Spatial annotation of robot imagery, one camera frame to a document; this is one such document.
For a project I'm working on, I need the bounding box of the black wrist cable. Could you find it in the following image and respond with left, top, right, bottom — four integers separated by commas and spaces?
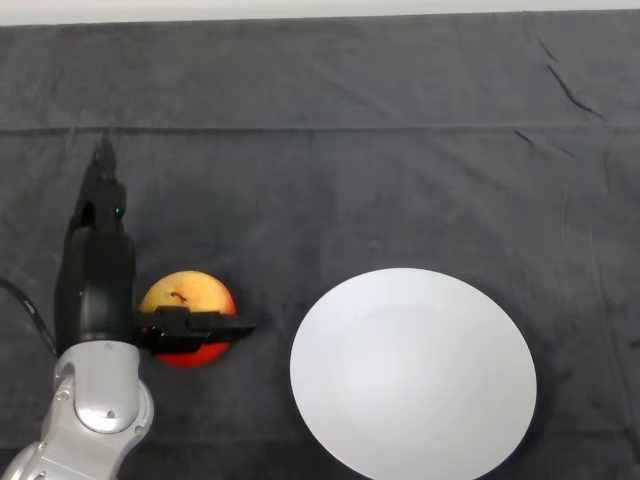
0, 276, 60, 357

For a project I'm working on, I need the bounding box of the red yellow apple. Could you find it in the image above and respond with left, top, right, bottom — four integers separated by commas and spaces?
139, 270, 237, 369

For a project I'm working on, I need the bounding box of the white round plate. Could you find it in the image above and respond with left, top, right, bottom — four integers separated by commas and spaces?
289, 267, 538, 480

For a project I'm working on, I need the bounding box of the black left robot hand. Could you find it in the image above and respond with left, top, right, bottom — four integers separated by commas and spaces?
53, 130, 258, 357

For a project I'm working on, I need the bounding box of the black table cloth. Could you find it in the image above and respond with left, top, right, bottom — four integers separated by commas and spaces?
0, 9, 640, 480

